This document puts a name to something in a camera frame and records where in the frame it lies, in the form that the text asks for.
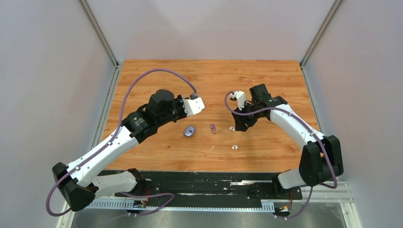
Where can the blue-grey earbud case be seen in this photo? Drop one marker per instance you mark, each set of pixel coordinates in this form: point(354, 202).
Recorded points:
point(189, 131)

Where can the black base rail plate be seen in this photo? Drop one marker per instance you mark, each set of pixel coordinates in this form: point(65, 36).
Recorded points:
point(214, 189)

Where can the left aluminium frame post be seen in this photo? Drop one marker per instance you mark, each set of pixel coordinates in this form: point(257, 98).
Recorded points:
point(101, 36)

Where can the aluminium frame post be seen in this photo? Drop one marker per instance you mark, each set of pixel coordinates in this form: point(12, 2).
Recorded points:
point(320, 33)
point(101, 36)

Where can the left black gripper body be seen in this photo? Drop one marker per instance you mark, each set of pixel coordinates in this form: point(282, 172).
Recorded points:
point(177, 111)

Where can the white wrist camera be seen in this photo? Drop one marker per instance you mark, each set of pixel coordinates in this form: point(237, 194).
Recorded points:
point(240, 98)
point(193, 106)

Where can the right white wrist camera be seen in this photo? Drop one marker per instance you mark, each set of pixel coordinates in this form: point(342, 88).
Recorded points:
point(240, 98)

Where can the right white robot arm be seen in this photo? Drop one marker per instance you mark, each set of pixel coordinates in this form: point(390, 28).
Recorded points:
point(321, 159)

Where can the right aluminium frame post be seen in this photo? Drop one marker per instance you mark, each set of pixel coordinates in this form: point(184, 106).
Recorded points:
point(320, 33)

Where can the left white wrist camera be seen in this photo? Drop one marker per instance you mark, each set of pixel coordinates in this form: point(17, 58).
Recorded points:
point(193, 106)

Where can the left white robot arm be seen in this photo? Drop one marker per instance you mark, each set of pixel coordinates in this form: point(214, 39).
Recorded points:
point(79, 181)

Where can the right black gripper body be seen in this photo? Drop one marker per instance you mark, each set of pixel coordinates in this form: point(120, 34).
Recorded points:
point(249, 119)

